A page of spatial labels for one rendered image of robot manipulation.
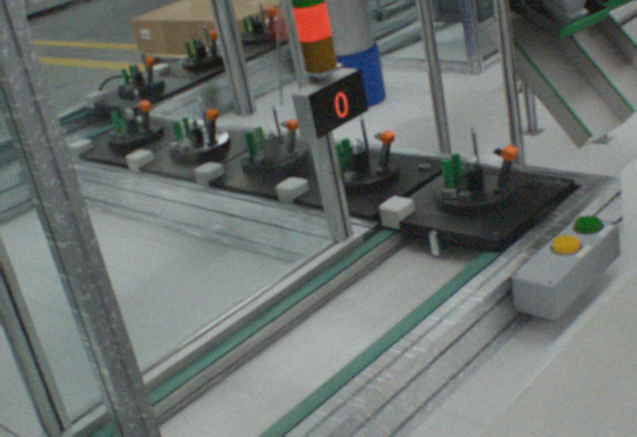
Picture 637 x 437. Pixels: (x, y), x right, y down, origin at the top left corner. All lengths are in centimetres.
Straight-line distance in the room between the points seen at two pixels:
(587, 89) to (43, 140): 123
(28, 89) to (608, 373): 88
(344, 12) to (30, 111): 173
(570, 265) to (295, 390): 44
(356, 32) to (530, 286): 123
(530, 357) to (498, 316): 7
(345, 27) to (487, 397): 134
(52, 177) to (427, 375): 65
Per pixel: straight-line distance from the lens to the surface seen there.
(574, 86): 177
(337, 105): 141
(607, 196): 159
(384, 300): 143
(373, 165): 173
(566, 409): 126
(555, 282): 133
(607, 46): 191
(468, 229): 148
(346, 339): 135
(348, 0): 239
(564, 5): 164
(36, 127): 74
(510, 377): 132
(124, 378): 84
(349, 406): 114
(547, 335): 140
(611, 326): 141
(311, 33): 138
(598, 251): 143
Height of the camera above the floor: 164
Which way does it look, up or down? 24 degrees down
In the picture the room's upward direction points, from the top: 12 degrees counter-clockwise
